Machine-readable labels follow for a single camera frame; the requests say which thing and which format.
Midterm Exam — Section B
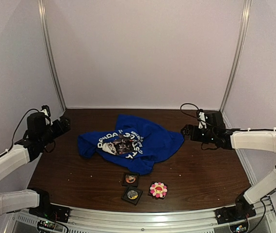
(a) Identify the blue printed t-shirt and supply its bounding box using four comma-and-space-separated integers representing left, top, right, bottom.
78, 114, 184, 175

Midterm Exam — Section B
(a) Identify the pink flower plush brooch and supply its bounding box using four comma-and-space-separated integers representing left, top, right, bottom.
149, 181, 168, 198

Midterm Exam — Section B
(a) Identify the small round badge brooch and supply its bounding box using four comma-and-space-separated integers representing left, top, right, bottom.
127, 190, 139, 200

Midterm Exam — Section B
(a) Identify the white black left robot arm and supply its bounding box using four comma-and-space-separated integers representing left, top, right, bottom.
0, 109, 70, 217

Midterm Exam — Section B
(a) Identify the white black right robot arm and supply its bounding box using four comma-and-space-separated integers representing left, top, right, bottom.
181, 109, 276, 208

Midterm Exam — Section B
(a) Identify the black display box right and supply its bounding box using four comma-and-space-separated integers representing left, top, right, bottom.
147, 181, 169, 200

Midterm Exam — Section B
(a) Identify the black display box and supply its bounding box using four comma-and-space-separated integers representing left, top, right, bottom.
121, 172, 139, 187
147, 181, 169, 200
121, 186, 143, 205

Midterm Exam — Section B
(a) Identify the black display box upper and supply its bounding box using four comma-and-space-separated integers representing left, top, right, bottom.
121, 172, 139, 187

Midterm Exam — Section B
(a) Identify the black display box lower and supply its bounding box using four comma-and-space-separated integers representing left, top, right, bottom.
121, 186, 143, 205

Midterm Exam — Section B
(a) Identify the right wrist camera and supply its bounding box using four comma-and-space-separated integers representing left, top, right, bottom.
196, 109, 207, 129

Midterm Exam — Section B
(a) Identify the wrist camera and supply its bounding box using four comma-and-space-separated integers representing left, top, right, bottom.
196, 109, 207, 129
41, 105, 52, 125

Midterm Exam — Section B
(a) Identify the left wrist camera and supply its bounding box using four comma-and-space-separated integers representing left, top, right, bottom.
41, 105, 52, 125

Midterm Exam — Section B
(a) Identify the black right camera cable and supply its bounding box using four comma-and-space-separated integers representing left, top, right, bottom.
180, 103, 226, 133

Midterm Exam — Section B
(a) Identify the black camera cable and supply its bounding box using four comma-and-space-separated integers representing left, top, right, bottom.
6, 108, 41, 152
180, 103, 226, 133

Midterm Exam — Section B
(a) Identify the black left camera cable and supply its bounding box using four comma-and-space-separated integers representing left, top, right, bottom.
6, 108, 41, 152

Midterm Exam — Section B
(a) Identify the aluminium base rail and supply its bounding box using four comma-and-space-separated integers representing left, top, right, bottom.
2, 198, 276, 233

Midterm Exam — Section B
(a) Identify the left aluminium frame post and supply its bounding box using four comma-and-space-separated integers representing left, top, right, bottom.
37, 0, 66, 111

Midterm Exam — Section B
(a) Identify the aluminium frame post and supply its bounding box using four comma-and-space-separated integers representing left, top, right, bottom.
220, 0, 252, 112
37, 0, 66, 111

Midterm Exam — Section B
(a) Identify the right aluminium frame post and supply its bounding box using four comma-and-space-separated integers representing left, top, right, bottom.
220, 0, 252, 112

